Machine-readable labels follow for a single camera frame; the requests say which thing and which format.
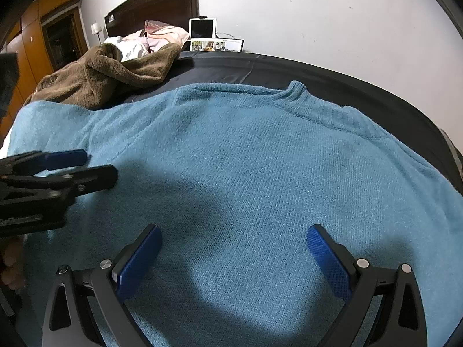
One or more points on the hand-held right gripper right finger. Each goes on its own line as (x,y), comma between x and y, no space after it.
(329,264)

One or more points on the person's left hand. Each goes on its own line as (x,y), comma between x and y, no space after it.
(11,264)

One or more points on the dark glass door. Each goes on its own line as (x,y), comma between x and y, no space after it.
(63,39)

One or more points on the black cloth cover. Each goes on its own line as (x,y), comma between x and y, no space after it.
(343,76)

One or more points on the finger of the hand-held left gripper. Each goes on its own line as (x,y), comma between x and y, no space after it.
(94,179)
(65,158)

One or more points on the blue knit sweater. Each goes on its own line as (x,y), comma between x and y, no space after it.
(253,173)

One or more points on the pink pillow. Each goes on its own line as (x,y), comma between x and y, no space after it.
(166,34)

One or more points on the dark wooden headboard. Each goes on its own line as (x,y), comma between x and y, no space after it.
(152,3)

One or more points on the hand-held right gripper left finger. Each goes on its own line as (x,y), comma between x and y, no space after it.
(139,264)

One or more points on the brown fleece garment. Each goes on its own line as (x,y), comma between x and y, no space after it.
(97,76)

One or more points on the white shade lamp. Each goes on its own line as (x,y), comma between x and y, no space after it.
(96,29)

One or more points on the white tablet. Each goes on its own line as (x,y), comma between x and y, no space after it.
(202,28)

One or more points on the white garment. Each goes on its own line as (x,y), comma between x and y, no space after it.
(130,48)

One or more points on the orange wooden wardrobe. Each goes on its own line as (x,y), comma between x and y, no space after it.
(32,25)

